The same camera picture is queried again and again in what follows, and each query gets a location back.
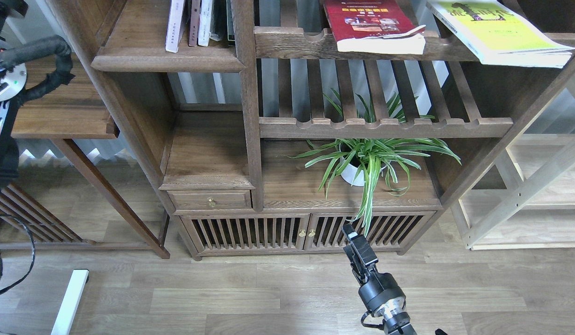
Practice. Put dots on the yellow green book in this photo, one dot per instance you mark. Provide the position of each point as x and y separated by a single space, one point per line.
499 36

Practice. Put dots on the white plant pot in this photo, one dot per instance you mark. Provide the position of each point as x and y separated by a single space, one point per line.
351 175

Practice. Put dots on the dark wooden bookshelf cabinet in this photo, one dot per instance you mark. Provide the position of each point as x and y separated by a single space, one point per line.
223 121

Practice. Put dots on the dark wooden side table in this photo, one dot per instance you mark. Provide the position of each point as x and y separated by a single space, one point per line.
76 111

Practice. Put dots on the light wooden shelf unit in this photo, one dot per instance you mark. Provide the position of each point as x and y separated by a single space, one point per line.
536 209

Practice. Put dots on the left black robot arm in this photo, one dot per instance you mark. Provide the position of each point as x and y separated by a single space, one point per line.
13 78

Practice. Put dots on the pale purple white book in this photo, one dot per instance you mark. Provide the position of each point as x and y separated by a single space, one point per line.
176 25

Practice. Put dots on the dark green upright book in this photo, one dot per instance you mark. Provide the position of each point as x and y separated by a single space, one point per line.
231 40

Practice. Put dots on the brown upright book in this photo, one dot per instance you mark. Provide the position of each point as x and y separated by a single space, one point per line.
194 23

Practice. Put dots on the white base bar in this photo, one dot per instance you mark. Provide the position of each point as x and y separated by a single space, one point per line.
70 302

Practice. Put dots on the white upright book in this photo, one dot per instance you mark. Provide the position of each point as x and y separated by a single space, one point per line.
204 30

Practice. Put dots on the red book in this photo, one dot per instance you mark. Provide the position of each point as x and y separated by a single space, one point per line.
373 26

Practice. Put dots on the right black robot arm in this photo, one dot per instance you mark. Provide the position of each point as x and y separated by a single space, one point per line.
400 325

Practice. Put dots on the green spider plant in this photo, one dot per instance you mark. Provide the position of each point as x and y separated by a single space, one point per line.
371 159

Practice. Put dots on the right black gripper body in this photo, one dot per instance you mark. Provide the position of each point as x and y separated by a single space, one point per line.
379 291

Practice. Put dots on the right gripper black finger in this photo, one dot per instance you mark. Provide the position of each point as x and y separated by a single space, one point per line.
349 232

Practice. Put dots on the dark wooden slatted rack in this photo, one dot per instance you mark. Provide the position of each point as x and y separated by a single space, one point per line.
22 211

